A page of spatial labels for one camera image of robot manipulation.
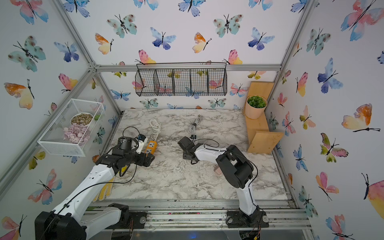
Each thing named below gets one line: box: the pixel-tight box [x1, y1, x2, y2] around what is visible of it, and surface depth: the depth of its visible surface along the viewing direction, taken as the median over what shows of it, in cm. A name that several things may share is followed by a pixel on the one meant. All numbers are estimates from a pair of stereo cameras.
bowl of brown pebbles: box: [70, 112, 94, 127], surface depth 71 cm
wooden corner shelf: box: [245, 81, 284, 154], surface depth 101 cm
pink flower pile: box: [63, 123, 90, 146], surface depth 64 cm
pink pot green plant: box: [245, 95, 268, 119], surface depth 103 cm
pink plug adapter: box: [213, 166, 223, 176], surface depth 90 cm
